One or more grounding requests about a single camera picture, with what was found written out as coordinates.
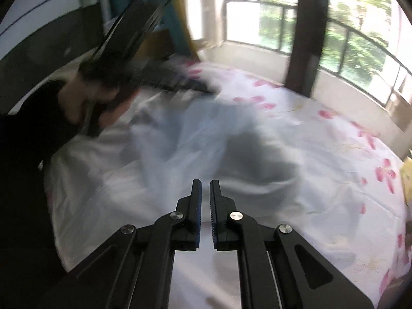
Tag dark balcony railing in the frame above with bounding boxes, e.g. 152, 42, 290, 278
222, 0, 412, 107

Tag small cardboard box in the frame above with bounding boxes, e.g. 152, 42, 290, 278
388, 92, 412, 132

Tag green trees outside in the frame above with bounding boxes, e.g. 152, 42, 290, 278
257, 0, 403, 81

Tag yellow curtain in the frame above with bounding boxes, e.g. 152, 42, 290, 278
164, 0, 204, 62

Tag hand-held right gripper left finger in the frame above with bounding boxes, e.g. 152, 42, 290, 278
35, 179, 203, 309

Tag black door frame post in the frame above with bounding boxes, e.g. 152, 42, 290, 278
285, 0, 331, 99

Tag large cardboard box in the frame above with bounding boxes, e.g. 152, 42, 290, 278
142, 27, 181, 60

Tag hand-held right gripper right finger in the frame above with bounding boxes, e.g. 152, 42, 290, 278
210, 179, 376, 309

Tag person's left forearm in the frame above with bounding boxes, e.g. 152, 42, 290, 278
97, 98, 140, 128

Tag white floral sheet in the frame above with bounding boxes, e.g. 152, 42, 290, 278
43, 59, 412, 300

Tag person's head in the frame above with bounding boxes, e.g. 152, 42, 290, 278
77, 59, 136, 107

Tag person's black shirt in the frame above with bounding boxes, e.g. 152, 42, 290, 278
0, 80, 86, 200

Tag black monitor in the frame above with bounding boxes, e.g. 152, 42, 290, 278
93, 0, 189, 71

